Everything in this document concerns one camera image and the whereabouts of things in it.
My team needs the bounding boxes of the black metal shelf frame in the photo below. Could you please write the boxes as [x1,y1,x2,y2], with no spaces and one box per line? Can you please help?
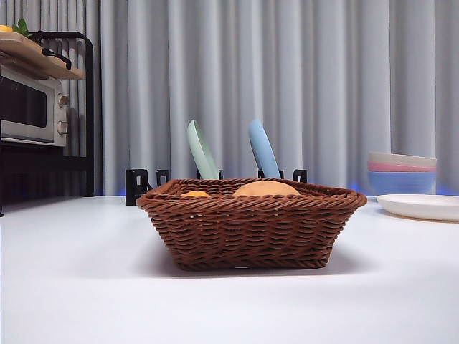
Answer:
[0,31,96,218]

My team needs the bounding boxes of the pink bowl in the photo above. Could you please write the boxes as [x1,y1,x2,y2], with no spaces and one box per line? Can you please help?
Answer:
[367,160,438,173]

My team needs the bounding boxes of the tan toy potato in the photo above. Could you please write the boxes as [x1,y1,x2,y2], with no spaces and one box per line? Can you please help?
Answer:
[232,180,301,197]

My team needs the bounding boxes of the grey pleated curtain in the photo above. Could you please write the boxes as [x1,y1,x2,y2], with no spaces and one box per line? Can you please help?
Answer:
[0,0,459,197]

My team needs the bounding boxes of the blue bowl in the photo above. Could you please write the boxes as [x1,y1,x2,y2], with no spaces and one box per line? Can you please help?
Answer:
[367,170,437,196]

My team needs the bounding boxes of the white plate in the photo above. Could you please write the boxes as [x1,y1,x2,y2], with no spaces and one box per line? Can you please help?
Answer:
[376,193,459,222]

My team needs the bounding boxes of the brown wicker basket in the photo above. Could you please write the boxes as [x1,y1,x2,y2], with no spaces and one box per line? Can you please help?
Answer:
[135,177,368,272]

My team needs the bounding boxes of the pale blue plate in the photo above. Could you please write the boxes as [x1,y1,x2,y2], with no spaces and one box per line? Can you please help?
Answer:
[248,118,282,179]

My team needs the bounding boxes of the black plate rack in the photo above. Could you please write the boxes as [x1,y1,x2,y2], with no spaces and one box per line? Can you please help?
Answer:
[125,168,308,206]

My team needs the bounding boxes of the wooden board with black handle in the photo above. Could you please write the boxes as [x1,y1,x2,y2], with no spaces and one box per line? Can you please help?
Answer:
[0,30,86,80]

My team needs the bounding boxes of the green toy leaves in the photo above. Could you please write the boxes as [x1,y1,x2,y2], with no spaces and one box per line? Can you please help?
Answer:
[11,17,32,38]

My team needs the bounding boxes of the pale green plate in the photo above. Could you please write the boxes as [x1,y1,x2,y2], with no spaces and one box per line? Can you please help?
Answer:
[186,119,219,180]

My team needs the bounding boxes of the silver toaster oven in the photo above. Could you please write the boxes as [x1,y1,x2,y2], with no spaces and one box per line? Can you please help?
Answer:
[0,66,71,148]

